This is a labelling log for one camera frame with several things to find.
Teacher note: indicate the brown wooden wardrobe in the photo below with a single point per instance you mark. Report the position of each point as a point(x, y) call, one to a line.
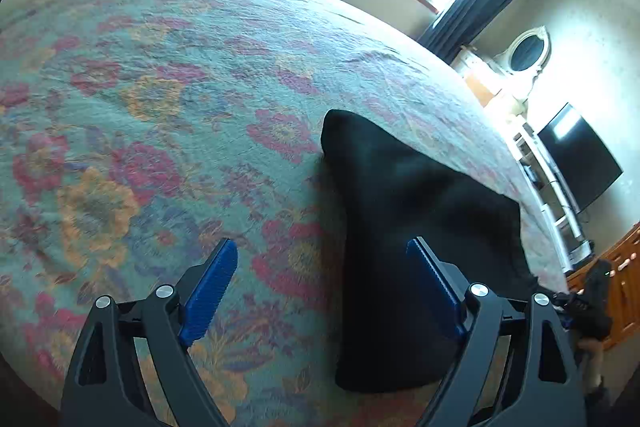
point(622, 277)

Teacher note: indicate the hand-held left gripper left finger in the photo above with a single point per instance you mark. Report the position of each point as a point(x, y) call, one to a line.
point(210, 292)

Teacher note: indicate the white television cabinet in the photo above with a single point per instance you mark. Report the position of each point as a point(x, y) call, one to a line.
point(550, 202)

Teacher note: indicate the black pants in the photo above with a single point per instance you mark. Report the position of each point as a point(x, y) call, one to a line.
point(400, 207)

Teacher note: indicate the black flat television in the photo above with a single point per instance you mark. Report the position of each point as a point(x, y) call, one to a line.
point(580, 157)

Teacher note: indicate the white dressing table with mirror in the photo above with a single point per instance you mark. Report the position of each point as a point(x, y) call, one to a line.
point(525, 54)

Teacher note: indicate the floral bedspread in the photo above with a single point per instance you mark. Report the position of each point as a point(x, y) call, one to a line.
point(150, 57)

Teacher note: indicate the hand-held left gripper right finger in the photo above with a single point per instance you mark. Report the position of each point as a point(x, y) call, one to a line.
point(435, 282)

